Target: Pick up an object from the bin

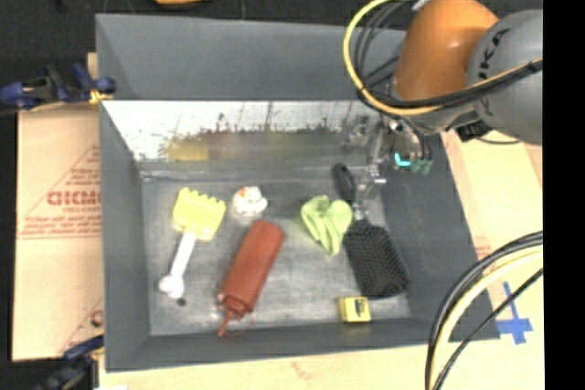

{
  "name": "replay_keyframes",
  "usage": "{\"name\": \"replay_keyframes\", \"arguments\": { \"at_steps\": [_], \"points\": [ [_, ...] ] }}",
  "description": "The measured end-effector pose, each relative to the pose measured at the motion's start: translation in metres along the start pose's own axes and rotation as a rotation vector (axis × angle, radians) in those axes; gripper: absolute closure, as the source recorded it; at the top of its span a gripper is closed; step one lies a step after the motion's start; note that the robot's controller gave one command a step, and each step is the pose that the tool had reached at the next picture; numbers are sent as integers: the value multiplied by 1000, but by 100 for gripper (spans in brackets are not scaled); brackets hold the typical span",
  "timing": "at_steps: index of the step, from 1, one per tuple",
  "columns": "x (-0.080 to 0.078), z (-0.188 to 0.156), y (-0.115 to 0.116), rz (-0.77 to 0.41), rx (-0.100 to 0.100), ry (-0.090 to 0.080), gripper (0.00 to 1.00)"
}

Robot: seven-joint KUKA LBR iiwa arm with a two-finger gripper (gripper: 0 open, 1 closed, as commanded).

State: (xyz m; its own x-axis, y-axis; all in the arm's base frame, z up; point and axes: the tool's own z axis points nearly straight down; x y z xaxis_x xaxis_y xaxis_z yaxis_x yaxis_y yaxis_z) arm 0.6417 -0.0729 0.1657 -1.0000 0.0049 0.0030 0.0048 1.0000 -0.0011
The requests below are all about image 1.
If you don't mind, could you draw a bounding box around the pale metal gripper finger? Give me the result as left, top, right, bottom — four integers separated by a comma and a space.
355, 164, 381, 203
354, 178, 388, 220

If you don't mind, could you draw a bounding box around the light green cloth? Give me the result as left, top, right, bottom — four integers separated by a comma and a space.
299, 195, 355, 257

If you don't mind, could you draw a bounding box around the black hairbrush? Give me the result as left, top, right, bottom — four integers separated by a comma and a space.
331, 162, 411, 300

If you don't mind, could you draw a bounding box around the small yellow box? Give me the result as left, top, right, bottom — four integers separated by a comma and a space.
337, 296, 372, 324

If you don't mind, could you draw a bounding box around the small white toy animal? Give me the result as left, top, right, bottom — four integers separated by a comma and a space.
231, 185, 269, 217

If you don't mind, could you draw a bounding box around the red squeeze bottle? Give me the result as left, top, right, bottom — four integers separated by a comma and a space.
216, 219, 287, 338

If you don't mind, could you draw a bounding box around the grey metal bin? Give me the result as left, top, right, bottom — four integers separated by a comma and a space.
94, 12, 500, 372

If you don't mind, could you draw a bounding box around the brown cardboard board, red print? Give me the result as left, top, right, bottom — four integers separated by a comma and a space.
11, 52, 107, 363

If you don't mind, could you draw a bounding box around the black cylinder on white bracket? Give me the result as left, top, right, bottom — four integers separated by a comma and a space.
455, 120, 489, 143

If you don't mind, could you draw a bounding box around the yellow toy rake, white handle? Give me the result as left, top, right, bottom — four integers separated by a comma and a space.
157, 186, 228, 300

